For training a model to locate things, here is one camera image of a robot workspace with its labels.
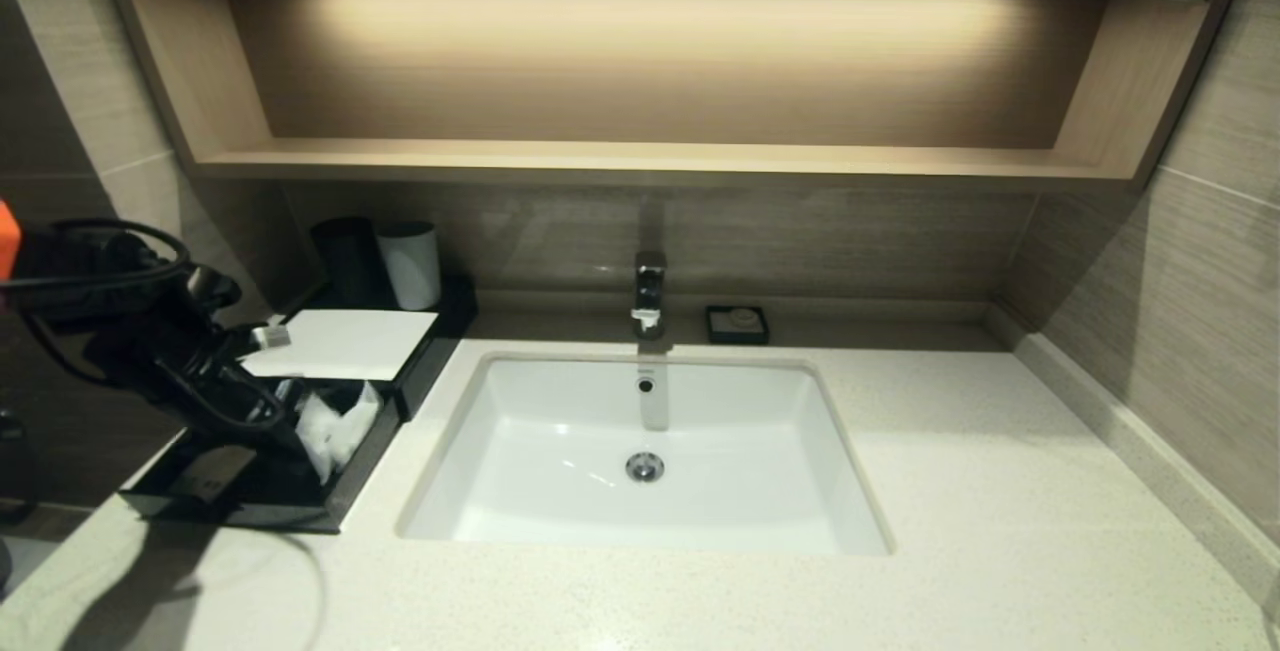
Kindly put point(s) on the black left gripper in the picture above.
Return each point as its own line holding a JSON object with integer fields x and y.
{"x": 250, "y": 411}

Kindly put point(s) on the clear plastic packet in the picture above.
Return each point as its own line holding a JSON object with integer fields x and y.
{"x": 340, "y": 431}

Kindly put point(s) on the black drawer of box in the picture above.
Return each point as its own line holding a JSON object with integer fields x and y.
{"x": 340, "y": 501}

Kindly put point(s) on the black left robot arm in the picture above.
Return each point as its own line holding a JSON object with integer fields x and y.
{"x": 120, "y": 331}

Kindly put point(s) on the black cup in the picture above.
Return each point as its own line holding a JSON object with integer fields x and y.
{"x": 345, "y": 266}

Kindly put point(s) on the white cup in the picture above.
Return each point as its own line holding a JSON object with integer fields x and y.
{"x": 410, "y": 266}

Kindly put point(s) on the white ceramic sink basin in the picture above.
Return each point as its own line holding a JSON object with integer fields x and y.
{"x": 560, "y": 451}

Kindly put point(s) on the chrome sink drain stopper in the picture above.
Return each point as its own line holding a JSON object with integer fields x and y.
{"x": 645, "y": 468}

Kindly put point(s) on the chrome faucet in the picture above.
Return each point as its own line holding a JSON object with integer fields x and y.
{"x": 648, "y": 291}

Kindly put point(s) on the black soap dish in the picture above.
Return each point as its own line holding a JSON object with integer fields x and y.
{"x": 715, "y": 326}

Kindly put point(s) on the pale soap bar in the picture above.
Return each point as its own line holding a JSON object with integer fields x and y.
{"x": 742, "y": 317}

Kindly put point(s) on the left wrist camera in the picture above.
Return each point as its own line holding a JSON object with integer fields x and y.
{"x": 270, "y": 336}

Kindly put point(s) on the wooden wall shelf niche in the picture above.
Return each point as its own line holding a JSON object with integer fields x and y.
{"x": 650, "y": 71}

